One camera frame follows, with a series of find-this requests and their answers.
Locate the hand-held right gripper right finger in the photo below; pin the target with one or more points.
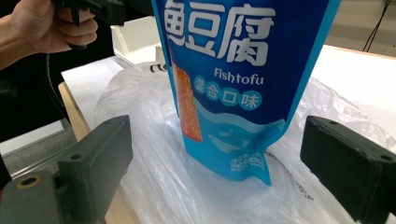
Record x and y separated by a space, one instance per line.
351 172

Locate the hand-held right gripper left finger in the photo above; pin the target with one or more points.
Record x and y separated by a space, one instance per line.
96 168

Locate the clear plastic bag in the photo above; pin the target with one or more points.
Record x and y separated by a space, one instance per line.
149 130

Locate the blue snack pouch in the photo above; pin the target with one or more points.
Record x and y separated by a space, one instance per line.
236 62

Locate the white plastic bin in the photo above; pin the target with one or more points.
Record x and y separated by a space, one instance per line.
137 39

